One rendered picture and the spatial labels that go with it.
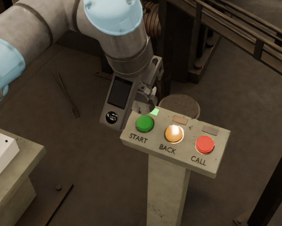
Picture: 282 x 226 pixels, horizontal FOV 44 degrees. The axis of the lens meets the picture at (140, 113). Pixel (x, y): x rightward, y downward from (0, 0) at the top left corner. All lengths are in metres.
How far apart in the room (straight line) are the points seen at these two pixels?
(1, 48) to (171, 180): 0.58
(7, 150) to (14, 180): 0.09
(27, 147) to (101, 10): 0.82
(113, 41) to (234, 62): 1.54
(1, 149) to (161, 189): 0.52
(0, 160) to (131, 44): 0.74
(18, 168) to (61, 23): 0.73
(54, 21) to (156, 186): 0.59
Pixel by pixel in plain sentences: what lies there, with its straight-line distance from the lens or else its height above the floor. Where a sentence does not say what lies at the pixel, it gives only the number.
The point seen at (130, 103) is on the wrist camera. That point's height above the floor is 0.79.
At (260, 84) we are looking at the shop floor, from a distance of 1.91.
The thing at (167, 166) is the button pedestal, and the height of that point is 0.52.
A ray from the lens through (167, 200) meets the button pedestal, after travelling 1.01.
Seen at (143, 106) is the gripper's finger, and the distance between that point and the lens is 0.71.
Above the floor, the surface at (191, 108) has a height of 0.52.
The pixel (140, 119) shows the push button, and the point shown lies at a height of 0.61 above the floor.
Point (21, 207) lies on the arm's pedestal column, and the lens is 1.39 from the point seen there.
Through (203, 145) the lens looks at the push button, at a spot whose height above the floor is 0.61.
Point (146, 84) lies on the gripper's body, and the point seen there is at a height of 0.79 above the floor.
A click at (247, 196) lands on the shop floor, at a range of 1.47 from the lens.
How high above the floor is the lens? 1.24
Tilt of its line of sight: 48 degrees down
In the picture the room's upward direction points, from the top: straight up
